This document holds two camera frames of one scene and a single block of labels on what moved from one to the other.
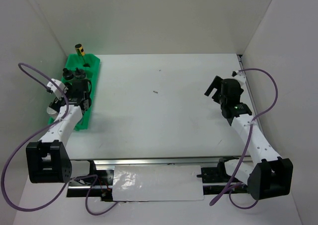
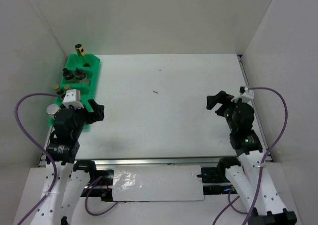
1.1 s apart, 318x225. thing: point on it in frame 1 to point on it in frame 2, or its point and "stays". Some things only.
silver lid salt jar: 52,112 stays
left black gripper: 69,86 to 97,114
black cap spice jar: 67,74 stays
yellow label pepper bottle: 80,49 stays
